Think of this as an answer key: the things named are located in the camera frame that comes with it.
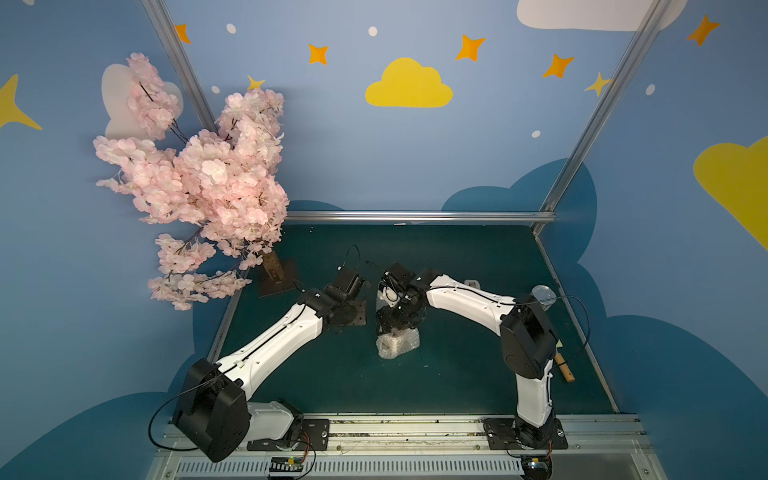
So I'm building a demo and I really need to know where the bubble wrap sheet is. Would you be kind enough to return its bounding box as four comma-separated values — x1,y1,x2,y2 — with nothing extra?
376,328,420,360

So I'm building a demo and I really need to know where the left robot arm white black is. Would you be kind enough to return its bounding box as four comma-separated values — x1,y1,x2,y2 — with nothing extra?
172,289,366,463

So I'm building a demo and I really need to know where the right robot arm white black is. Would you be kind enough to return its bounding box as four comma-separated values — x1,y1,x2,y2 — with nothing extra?
376,270,559,449

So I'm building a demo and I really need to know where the small circuit board left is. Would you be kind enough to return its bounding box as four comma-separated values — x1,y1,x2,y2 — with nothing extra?
267,456,305,479

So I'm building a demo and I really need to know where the pink cherry blossom tree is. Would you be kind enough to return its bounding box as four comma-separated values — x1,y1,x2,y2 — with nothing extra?
94,53,289,311

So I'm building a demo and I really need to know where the small round device right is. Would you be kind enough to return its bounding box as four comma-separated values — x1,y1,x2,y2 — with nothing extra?
520,457,552,480

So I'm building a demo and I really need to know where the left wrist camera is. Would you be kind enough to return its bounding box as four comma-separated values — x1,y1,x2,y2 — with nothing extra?
332,266,366,302

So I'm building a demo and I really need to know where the tree base plate dark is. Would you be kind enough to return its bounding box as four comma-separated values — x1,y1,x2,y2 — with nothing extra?
258,258,299,297

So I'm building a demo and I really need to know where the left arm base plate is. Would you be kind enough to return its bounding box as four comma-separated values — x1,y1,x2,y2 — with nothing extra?
247,418,330,452

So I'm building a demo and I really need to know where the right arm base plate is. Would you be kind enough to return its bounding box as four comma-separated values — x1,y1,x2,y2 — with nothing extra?
482,417,569,451

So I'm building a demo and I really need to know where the green garden fork wooden handle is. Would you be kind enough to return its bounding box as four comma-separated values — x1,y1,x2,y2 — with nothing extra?
554,340,575,383

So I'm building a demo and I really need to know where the aluminium rail front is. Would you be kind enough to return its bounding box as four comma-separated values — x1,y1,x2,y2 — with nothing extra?
147,414,666,479

